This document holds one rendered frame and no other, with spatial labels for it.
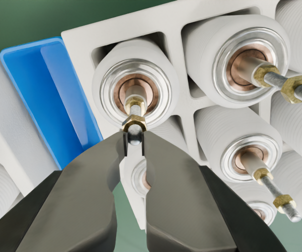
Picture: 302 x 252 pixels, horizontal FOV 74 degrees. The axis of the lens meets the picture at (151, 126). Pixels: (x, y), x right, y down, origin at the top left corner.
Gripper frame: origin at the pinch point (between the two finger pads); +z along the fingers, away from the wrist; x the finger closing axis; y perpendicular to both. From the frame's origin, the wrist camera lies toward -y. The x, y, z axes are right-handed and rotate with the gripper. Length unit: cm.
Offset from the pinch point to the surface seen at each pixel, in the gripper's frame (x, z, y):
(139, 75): 0.4, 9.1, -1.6
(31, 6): -19.9, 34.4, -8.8
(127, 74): -0.9, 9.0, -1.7
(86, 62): -6.6, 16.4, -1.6
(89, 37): -5.7, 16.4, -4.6
